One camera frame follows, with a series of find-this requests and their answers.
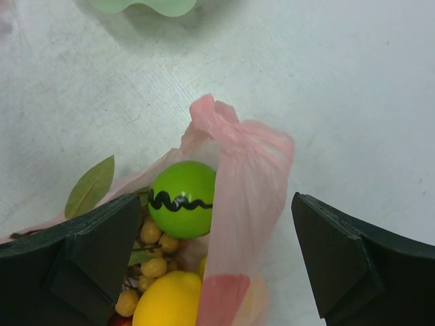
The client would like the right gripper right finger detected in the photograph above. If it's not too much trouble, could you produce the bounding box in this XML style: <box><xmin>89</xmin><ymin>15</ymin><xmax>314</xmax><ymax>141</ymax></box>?
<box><xmin>292</xmin><ymin>193</ymin><xmax>434</xmax><ymax>326</ymax></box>

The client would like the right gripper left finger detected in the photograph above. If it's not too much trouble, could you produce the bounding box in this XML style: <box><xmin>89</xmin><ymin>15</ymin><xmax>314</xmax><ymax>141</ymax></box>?
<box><xmin>0</xmin><ymin>193</ymin><xmax>142</xmax><ymax>326</ymax></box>

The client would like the red fake apple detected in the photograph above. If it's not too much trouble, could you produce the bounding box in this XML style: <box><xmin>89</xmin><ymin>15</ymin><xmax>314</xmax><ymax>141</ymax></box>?
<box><xmin>107</xmin><ymin>314</ymin><xmax>133</xmax><ymax>326</ymax></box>

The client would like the yellow fake pear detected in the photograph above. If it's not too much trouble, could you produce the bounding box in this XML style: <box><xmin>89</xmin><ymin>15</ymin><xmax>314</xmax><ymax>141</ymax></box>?
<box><xmin>132</xmin><ymin>270</ymin><xmax>202</xmax><ymax>326</ymax></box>

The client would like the yellow fake lemon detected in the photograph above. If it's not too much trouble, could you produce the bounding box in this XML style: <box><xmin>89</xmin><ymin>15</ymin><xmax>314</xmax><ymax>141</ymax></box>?
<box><xmin>197</xmin><ymin>255</ymin><xmax>207</xmax><ymax>280</ymax></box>

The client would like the green striped melon ball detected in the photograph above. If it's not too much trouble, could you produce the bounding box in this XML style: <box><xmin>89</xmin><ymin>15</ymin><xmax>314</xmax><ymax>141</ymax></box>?
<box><xmin>148</xmin><ymin>160</ymin><xmax>216</xmax><ymax>240</ymax></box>

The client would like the pink plastic bag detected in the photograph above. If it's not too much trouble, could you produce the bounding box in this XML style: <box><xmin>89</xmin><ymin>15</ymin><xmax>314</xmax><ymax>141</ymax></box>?
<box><xmin>1</xmin><ymin>94</ymin><xmax>294</xmax><ymax>325</ymax></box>

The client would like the green wavy plate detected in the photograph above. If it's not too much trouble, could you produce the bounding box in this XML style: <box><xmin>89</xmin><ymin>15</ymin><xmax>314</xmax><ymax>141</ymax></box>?
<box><xmin>88</xmin><ymin>0</ymin><xmax>197</xmax><ymax>18</ymax></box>

